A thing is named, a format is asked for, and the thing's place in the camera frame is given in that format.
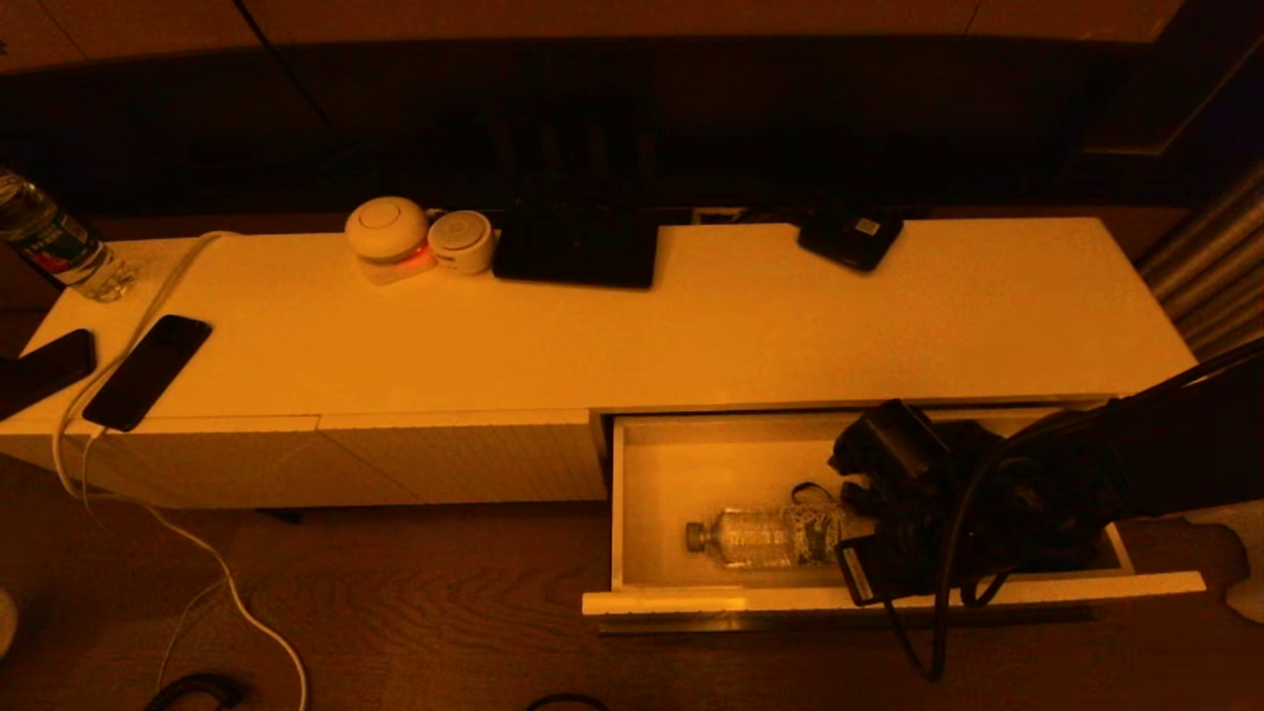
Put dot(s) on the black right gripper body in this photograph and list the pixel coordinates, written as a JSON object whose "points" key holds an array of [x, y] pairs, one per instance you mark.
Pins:
{"points": [[889, 563]]}

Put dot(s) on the clear grey-capped water bottle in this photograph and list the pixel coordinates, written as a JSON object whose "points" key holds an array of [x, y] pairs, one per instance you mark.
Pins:
{"points": [[770, 538]]}

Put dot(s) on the black umbrella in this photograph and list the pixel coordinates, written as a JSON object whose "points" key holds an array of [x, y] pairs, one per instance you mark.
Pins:
{"points": [[1057, 533]]}

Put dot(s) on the white cabinet drawer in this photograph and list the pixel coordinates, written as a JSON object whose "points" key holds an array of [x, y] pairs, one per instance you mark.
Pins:
{"points": [[711, 474]]}

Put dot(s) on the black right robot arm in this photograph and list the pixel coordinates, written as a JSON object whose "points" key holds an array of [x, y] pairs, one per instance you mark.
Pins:
{"points": [[1136, 464]]}

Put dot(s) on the white long low cabinet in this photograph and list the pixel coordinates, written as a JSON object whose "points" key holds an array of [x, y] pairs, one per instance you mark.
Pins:
{"points": [[494, 346]]}

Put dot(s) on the small black labelled device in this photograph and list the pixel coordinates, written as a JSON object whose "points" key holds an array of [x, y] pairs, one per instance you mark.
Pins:
{"points": [[851, 239]]}

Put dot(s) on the white ribbed cabinet door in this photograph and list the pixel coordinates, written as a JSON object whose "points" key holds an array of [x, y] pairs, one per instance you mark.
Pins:
{"points": [[474, 454], [197, 464]]}

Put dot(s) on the black flat tablet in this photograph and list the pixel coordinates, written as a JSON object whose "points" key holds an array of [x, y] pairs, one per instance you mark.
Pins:
{"points": [[573, 249]]}

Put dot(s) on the small white round speaker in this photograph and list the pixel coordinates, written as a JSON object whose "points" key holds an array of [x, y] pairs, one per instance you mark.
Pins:
{"points": [[459, 239]]}

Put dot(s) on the large white round device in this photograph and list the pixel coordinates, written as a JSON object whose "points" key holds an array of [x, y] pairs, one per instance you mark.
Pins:
{"points": [[387, 231]]}

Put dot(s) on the black smartphone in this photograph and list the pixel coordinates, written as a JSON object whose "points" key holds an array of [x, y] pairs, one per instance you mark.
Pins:
{"points": [[148, 372], [44, 369]]}

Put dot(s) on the red-labelled water bottle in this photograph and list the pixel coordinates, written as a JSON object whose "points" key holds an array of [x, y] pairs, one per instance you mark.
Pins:
{"points": [[59, 247]]}

